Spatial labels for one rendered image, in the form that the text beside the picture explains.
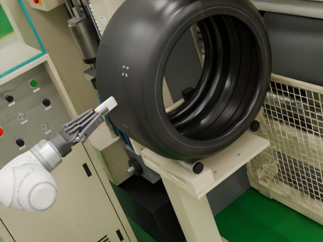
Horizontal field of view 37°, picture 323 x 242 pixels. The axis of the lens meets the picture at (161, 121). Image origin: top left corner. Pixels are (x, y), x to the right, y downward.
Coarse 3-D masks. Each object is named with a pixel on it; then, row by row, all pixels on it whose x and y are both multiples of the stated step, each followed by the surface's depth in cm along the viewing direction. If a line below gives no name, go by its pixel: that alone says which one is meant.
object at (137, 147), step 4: (180, 100) 203; (184, 100) 202; (176, 104) 201; (180, 104) 201; (168, 108) 201; (172, 108) 200; (132, 140) 193; (132, 144) 195; (136, 144) 194; (140, 144) 195; (136, 148) 195; (140, 148) 196; (136, 152) 197; (140, 152) 196
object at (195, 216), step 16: (96, 0) 177; (112, 0) 174; (96, 16) 185; (176, 192) 219; (176, 208) 232; (192, 208) 225; (208, 208) 231; (192, 224) 228; (208, 224) 234; (192, 240) 238; (208, 240) 237
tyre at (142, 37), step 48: (144, 0) 151; (192, 0) 145; (240, 0) 154; (144, 48) 141; (240, 48) 184; (144, 96) 144; (192, 96) 192; (240, 96) 185; (144, 144) 157; (192, 144) 158
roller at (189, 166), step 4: (176, 160) 176; (180, 160) 174; (196, 160) 170; (180, 164) 175; (184, 164) 172; (188, 164) 170; (192, 164) 169; (196, 164) 168; (200, 164) 169; (188, 168) 170; (192, 168) 168; (196, 168) 168; (200, 168) 169; (196, 172) 169; (200, 172) 170
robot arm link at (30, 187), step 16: (0, 176) 123; (16, 176) 123; (32, 176) 122; (48, 176) 124; (0, 192) 122; (16, 192) 122; (32, 192) 119; (48, 192) 122; (16, 208) 125; (32, 208) 121; (48, 208) 123
